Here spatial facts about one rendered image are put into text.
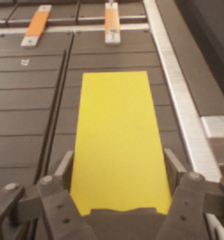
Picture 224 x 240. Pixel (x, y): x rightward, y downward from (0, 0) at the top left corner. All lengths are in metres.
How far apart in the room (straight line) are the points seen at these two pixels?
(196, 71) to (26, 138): 0.25
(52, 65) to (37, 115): 0.09
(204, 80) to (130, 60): 0.11
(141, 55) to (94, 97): 0.13
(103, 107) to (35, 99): 0.10
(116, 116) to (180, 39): 0.23
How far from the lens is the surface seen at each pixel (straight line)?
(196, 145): 0.21
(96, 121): 0.15
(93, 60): 0.27
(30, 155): 0.19
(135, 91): 0.18
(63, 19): 0.42
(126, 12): 0.43
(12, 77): 0.28
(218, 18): 0.33
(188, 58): 0.32
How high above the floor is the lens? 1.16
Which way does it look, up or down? 55 degrees down
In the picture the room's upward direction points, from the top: 2 degrees counter-clockwise
